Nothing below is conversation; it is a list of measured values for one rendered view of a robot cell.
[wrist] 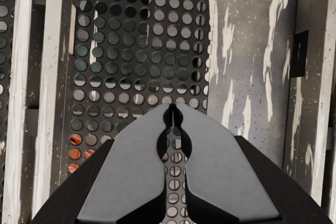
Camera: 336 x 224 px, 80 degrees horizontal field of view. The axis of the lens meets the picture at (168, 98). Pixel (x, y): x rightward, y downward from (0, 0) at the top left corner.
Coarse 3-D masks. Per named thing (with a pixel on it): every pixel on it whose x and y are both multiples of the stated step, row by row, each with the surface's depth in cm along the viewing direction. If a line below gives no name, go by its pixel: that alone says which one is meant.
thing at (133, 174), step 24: (144, 120) 11; (168, 120) 12; (120, 144) 9; (144, 144) 9; (120, 168) 8; (144, 168) 8; (96, 192) 7; (120, 192) 7; (144, 192) 7; (96, 216) 6; (120, 216) 6; (144, 216) 7
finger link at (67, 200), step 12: (108, 144) 9; (96, 156) 9; (84, 168) 8; (96, 168) 8; (72, 180) 8; (84, 180) 8; (60, 192) 7; (72, 192) 7; (84, 192) 7; (48, 204) 7; (60, 204) 7; (72, 204) 7; (36, 216) 6; (48, 216) 6; (60, 216) 6; (72, 216) 6
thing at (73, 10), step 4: (72, 4) 33; (72, 8) 33; (72, 12) 33; (72, 16) 33; (72, 20) 33; (72, 24) 33; (72, 28) 33; (72, 32) 34; (72, 36) 34; (72, 40) 34; (72, 44) 34; (72, 48) 34; (72, 52) 34
